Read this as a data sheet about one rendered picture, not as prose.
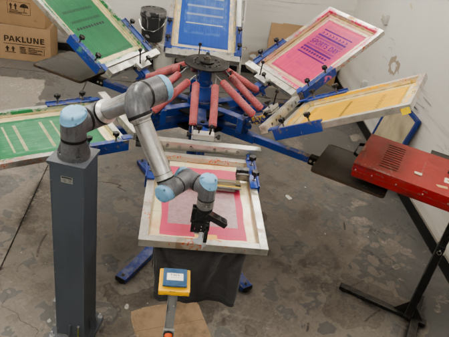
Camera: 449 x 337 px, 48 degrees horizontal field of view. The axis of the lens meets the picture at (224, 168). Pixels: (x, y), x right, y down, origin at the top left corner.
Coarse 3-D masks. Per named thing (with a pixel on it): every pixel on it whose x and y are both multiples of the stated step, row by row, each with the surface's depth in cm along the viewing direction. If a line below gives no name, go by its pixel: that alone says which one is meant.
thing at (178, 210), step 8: (176, 168) 282; (192, 168) 284; (184, 192) 263; (192, 192) 264; (176, 200) 256; (184, 200) 257; (192, 200) 258; (168, 208) 249; (176, 208) 250; (184, 208) 251; (168, 216) 244; (176, 216) 245; (184, 216) 246; (160, 224) 238; (168, 224) 239; (176, 224) 240; (184, 224) 240; (160, 232) 233; (168, 232) 234; (176, 232) 234; (184, 232) 235; (192, 232) 236
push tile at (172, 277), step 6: (168, 270) 213; (174, 270) 214; (180, 270) 214; (186, 270) 215; (168, 276) 210; (174, 276) 211; (180, 276) 211; (186, 276) 212; (168, 282) 208; (174, 282) 208; (180, 282) 208; (186, 282) 209
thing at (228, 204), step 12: (216, 192) 268; (228, 192) 269; (216, 204) 258; (228, 204) 260; (240, 204) 261; (228, 216) 251; (240, 216) 252; (216, 228) 241; (228, 228) 243; (240, 228) 244; (240, 240) 236
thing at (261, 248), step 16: (176, 160) 288; (192, 160) 289; (208, 160) 289; (224, 160) 290; (240, 160) 292; (256, 192) 267; (144, 208) 241; (256, 208) 254; (144, 224) 230; (256, 224) 243; (144, 240) 222; (160, 240) 223; (176, 240) 224; (208, 240) 227
